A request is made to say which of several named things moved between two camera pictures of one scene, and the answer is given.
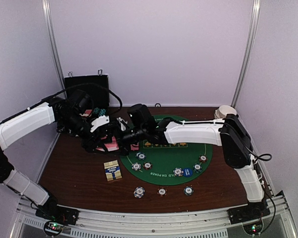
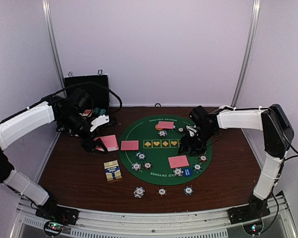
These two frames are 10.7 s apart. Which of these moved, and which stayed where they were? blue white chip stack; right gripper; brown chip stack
Moved: right gripper
Stayed: blue white chip stack; brown chip stack
